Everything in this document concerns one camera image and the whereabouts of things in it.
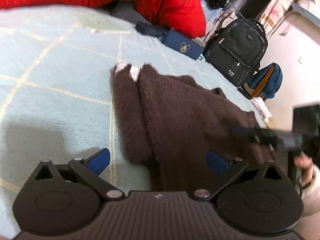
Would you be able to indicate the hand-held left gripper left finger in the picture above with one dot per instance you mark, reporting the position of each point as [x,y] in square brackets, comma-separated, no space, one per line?
[98,161]

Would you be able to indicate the brown fuzzy sweater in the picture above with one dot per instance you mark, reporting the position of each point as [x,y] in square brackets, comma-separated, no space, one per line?
[180,110]

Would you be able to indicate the teal blue garment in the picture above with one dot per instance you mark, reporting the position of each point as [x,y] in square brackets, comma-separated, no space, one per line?
[275,82]

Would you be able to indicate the grey pillow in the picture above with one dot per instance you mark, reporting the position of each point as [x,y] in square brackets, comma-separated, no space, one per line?
[125,11]

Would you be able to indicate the blue and white small box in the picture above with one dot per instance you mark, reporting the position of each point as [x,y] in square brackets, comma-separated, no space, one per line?
[200,57]

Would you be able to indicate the dark blue folded umbrella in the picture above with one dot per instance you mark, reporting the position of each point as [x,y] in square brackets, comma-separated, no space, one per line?
[150,28]

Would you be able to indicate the blue mouse-print pouch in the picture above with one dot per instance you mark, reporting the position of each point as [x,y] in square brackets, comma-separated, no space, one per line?
[180,45]

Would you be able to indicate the white folded cloth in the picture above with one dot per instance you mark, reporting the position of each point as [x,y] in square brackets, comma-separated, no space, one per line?
[261,107]

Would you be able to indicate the wooden chair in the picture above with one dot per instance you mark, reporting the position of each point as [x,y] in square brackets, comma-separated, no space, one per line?
[262,82]

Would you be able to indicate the pink patterned curtain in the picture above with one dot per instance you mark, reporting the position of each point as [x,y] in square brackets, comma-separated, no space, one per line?
[280,5]

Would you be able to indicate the black backpack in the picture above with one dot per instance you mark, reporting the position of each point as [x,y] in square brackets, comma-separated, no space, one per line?
[235,47]

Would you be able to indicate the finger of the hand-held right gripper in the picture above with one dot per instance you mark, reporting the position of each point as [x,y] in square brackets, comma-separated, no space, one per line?
[255,133]

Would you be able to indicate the person's right hand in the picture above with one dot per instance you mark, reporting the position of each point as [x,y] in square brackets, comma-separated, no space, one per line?
[303,162]

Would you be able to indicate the pale green booklet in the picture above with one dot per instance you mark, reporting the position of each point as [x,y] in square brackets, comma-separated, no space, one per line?
[105,23]

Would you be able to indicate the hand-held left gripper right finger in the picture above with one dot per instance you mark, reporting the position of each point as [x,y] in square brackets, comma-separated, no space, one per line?
[216,163]

